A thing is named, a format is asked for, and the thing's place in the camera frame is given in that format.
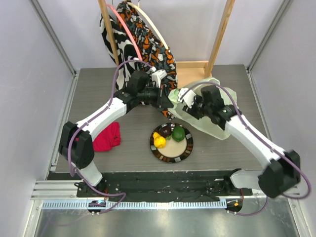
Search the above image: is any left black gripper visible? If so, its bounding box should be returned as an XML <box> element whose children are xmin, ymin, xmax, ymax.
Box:
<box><xmin>137</xmin><ymin>83</ymin><xmax>173</xmax><ymax>108</ymax></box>

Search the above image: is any green fake avocado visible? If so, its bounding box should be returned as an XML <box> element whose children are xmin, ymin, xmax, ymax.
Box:
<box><xmin>172</xmin><ymin>126</ymin><xmax>186</xmax><ymax>143</ymax></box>

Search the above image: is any dark purple fake mangosteen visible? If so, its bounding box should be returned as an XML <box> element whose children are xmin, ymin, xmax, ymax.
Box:
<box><xmin>158</xmin><ymin>126</ymin><xmax>172</xmax><ymax>140</ymax></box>

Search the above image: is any yellow fake pear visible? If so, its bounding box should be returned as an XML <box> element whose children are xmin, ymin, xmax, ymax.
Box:
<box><xmin>153</xmin><ymin>132</ymin><xmax>166</xmax><ymax>149</ymax></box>

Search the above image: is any pale green plastic bag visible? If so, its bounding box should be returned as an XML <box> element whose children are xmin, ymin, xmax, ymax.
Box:
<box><xmin>168</xmin><ymin>77</ymin><xmax>237</xmax><ymax>140</ymax></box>

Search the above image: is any beige plate with dark rim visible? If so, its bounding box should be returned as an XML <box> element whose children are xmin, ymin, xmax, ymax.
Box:
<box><xmin>149</xmin><ymin>122</ymin><xmax>194</xmax><ymax>163</ymax></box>

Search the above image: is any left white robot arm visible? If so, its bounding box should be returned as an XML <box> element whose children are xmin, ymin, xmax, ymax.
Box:
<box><xmin>58</xmin><ymin>70</ymin><xmax>173</xmax><ymax>197</ymax></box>

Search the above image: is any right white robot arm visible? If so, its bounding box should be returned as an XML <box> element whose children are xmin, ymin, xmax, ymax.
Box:
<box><xmin>178</xmin><ymin>82</ymin><xmax>301</xmax><ymax>198</ymax></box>

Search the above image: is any wooden clothes rack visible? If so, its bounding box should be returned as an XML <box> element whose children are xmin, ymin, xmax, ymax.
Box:
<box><xmin>98</xmin><ymin>0</ymin><xmax>235</xmax><ymax>86</ymax></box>

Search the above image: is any orange grey camouflage garment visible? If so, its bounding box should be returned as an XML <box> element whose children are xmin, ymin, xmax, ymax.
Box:
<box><xmin>116</xmin><ymin>0</ymin><xmax>178</xmax><ymax>119</ymax></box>

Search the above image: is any zebra print garment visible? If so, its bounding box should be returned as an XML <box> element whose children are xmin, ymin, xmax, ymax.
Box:
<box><xmin>99</xmin><ymin>15</ymin><xmax>151</xmax><ymax>90</ymax></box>

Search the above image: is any red cloth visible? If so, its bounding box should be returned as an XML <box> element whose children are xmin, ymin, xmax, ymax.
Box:
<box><xmin>93</xmin><ymin>122</ymin><xmax>121</xmax><ymax>152</ymax></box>

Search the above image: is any cream clothes hanger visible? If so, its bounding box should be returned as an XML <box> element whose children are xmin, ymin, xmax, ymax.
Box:
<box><xmin>127</xmin><ymin>2</ymin><xmax>169</xmax><ymax>50</ymax></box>

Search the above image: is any pink clothes hanger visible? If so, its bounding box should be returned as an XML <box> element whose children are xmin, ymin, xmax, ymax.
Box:
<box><xmin>106</xmin><ymin>3</ymin><xmax>142</xmax><ymax>61</ymax></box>

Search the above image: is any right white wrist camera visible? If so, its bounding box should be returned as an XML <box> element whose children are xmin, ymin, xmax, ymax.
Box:
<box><xmin>178</xmin><ymin>87</ymin><xmax>196</xmax><ymax>109</ymax></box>

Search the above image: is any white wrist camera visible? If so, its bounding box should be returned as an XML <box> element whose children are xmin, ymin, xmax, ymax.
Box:
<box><xmin>150</xmin><ymin>67</ymin><xmax>167</xmax><ymax>88</ymax></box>
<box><xmin>178</xmin><ymin>87</ymin><xmax>196</xmax><ymax>109</ymax></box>

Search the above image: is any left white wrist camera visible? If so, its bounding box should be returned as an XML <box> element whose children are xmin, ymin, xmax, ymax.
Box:
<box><xmin>150</xmin><ymin>67</ymin><xmax>167</xmax><ymax>88</ymax></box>

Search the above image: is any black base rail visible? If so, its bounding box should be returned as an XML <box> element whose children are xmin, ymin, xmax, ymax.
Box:
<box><xmin>48</xmin><ymin>170</ymin><xmax>252</xmax><ymax>200</ymax></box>

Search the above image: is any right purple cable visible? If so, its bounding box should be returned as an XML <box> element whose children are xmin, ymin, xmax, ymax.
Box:
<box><xmin>181</xmin><ymin>81</ymin><xmax>312</xmax><ymax>216</ymax></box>

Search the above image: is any purple cable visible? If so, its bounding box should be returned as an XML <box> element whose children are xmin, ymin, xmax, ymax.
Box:
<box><xmin>68</xmin><ymin>59</ymin><xmax>156</xmax><ymax>215</ymax></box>
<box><xmin>181</xmin><ymin>81</ymin><xmax>312</xmax><ymax>216</ymax></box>

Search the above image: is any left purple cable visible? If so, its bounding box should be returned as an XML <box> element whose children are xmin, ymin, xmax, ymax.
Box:
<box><xmin>68</xmin><ymin>59</ymin><xmax>156</xmax><ymax>215</ymax></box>

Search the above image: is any white slotted cable duct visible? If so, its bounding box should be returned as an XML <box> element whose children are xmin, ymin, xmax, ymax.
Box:
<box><xmin>41</xmin><ymin>199</ymin><xmax>227</xmax><ymax>210</ymax></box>

